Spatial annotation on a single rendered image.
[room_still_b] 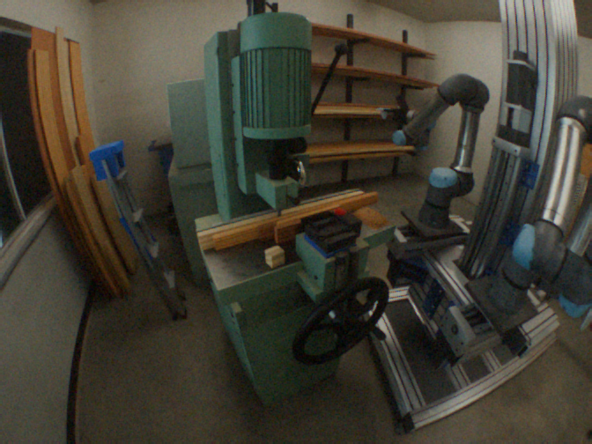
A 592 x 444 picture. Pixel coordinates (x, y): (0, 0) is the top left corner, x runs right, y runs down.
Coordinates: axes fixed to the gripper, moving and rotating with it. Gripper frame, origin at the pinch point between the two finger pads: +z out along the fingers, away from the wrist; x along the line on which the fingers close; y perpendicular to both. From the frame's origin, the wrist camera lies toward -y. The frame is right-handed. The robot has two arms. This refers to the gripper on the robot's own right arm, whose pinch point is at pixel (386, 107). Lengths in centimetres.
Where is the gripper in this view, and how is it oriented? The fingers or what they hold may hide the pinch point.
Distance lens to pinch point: 153.4
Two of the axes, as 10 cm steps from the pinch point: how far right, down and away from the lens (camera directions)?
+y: 1.3, 8.3, 5.4
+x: 9.2, -3.0, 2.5
